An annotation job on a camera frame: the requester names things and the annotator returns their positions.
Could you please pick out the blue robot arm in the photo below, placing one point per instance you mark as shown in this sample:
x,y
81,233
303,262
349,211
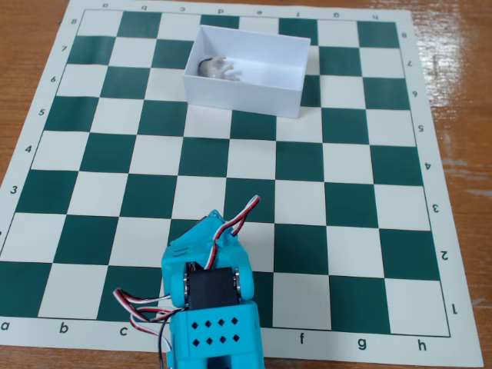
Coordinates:
x,y
215,334

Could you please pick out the green and white chessboard mat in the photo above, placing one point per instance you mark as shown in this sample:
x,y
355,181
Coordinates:
x,y
115,200

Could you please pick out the white rectangular open box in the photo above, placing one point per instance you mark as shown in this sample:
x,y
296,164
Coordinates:
x,y
246,94

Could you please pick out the small white toy horse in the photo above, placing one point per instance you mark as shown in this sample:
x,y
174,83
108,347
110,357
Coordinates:
x,y
217,67

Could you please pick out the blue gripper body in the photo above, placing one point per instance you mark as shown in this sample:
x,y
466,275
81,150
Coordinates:
x,y
197,235

